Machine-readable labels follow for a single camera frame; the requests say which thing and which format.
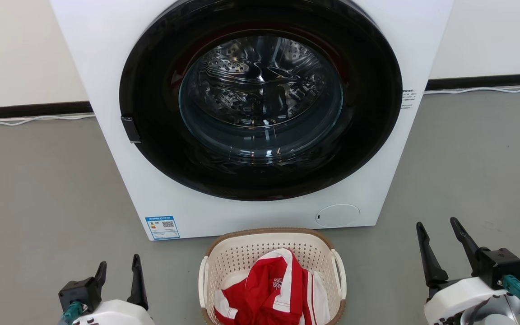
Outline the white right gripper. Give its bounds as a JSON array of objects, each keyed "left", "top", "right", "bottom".
[{"left": 416, "top": 217, "right": 510, "bottom": 325}]

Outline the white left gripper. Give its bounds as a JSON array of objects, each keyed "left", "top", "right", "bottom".
[{"left": 71, "top": 254, "right": 156, "bottom": 325}]

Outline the cream perforated laundry basket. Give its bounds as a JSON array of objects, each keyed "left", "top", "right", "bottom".
[{"left": 198, "top": 227, "right": 348, "bottom": 325}]

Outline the blue energy label sticker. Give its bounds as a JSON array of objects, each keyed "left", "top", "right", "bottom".
[{"left": 144, "top": 215, "right": 181, "bottom": 241}]

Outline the round white filter cover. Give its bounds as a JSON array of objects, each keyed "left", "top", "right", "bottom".
[{"left": 315, "top": 204, "right": 361, "bottom": 229}]

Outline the round black glass washer door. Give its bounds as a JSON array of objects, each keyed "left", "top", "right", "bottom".
[{"left": 119, "top": 0, "right": 404, "bottom": 202}]

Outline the red and white jersey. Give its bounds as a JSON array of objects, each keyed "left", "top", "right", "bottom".
[{"left": 214, "top": 248, "right": 331, "bottom": 325}]

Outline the small white text sticker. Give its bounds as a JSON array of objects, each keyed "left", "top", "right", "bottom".
[{"left": 400, "top": 88, "right": 419, "bottom": 110}]

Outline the black baseboard strip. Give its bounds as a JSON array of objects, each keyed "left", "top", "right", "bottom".
[
  {"left": 0, "top": 101, "right": 94, "bottom": 121},
  {"left": 426, "top": 73, "right": 520, "bottom": 91}
]

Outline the white front-load washing machine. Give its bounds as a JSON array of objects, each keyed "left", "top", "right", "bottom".
[{"left": 50, "top": 0, "right": 455, "bottom": 241}]

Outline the teal left camera connector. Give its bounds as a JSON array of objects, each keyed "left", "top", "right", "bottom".
[{"left": 60, "top": 301, "right": 84, "bottom": 325}]

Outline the black door handle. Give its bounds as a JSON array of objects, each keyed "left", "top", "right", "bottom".
[{"left": 121, "top": 116, "right": 142, "bottom": 144}]

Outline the white floor cable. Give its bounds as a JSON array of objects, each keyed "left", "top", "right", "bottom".
[
  {"left": 0, "top": 113, "right": 96, "bottom": 126},
  {"left": 423, "top": 84, "right": 520, "bottom": 95}
]

